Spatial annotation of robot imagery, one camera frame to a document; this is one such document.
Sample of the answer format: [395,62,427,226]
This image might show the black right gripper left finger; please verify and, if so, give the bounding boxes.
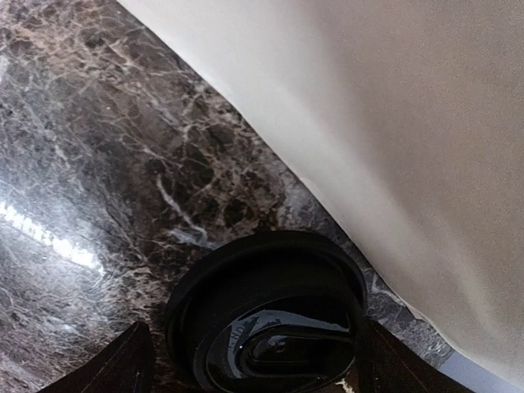
[40,322,155,393]

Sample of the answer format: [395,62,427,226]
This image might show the blue checkered paper bag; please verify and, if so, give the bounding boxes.
[124,1,523,386]

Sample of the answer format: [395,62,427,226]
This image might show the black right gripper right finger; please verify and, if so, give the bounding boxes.
[355,317,472,393]

